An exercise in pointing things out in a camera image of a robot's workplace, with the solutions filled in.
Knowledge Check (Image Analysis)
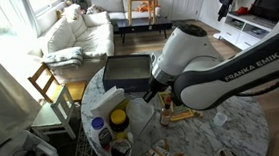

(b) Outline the red object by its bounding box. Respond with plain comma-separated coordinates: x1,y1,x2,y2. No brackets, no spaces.
235,5,251,16

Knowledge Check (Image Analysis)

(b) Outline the white curtain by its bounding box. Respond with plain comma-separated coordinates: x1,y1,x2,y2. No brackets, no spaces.
0,32,46,156

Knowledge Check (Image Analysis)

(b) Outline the small clear measuring cup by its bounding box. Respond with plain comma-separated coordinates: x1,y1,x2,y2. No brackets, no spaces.
212,111,229,127

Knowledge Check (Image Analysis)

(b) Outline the white napkin stack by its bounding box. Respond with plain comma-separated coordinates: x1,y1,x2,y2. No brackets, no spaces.
88,85,129,121

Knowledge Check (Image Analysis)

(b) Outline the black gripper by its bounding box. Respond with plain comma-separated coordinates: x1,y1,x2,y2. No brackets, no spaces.
141,75,171,104

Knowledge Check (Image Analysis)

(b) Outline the orange toy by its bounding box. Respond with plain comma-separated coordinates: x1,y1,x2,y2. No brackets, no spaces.
136,0,160,14

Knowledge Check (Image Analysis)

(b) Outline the white sofa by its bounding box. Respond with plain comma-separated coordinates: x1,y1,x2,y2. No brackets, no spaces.
25,1,118,86

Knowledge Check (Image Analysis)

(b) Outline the grey folded blanket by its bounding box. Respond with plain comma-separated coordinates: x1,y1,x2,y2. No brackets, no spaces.
41,45,85,71

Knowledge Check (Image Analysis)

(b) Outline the hot sauce bottle red cap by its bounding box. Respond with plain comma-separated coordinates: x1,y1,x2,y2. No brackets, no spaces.
157,95,175,127

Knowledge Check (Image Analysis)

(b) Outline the dark blue cardboard box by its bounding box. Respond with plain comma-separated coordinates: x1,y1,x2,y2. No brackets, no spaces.
100,52,157,95

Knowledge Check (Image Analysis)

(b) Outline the yellow packet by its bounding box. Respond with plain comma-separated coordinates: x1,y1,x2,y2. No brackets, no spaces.
114,97,134,120

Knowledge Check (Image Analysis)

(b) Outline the brown wooden chair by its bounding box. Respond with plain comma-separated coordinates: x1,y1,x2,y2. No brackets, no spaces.
26,58,89,106

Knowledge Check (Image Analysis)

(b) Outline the dark patterned rug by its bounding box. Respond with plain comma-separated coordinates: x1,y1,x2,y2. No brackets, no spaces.
54,120,99,156

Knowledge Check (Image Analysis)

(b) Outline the grey doormat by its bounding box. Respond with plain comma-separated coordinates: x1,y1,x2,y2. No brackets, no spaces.
171,18,194,32

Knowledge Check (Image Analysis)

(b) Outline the small white chair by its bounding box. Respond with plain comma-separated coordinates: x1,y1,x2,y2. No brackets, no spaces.
27,84,78,144

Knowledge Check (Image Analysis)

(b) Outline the open dark glass jar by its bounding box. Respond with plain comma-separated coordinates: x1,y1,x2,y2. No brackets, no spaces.
108,137,134,156

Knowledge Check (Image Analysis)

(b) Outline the white door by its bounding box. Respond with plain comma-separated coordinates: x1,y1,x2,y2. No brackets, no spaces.
167,0,211,21

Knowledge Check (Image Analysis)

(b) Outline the cream patterned pillow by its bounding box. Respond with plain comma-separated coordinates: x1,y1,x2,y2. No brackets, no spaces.
60,2,83,22

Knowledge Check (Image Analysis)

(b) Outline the white loveseat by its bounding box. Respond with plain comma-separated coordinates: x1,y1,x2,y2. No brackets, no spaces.
90,0,163,24

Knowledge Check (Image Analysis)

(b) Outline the dark jar yellow lid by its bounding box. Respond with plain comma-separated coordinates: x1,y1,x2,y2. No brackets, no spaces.
108,108,132,134

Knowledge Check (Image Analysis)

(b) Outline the white TV stand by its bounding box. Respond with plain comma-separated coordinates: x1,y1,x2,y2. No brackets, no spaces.
212,8,276,53

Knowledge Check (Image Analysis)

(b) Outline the black coffee table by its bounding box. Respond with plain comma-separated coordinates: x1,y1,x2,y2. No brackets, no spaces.
116,15,175,45

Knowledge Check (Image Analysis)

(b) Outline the floral patterned pillow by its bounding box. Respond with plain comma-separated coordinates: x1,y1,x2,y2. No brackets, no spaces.
85,3,107,16

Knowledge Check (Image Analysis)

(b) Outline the white jar blue lid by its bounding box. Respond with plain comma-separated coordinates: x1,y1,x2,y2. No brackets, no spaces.
89,115,115,150

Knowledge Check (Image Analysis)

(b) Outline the orange snack bag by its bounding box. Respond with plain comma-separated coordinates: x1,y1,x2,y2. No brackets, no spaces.
139,138,184,156

